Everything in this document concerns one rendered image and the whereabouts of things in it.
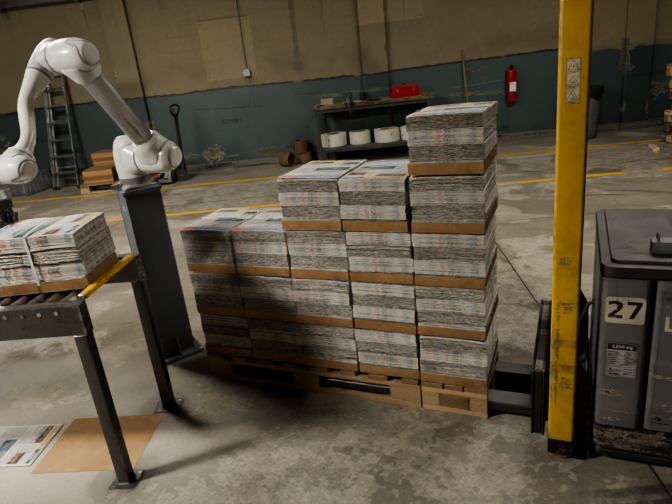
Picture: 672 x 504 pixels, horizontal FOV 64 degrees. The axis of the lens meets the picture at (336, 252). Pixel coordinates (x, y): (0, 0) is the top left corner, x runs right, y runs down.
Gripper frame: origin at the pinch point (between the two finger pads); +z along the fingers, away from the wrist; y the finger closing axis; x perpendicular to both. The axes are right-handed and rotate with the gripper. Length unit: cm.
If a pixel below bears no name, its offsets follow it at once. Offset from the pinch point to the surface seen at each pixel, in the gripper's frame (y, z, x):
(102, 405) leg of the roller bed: -37, 55, -42
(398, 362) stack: 5, 71, -155
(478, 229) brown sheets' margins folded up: -7, 7, -189
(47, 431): -1, 92, 13
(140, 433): -5, 93, -35
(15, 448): -12, 92, 22
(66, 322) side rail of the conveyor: -37, 19, -38
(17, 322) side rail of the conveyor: -37.3, 17.8, -19.4
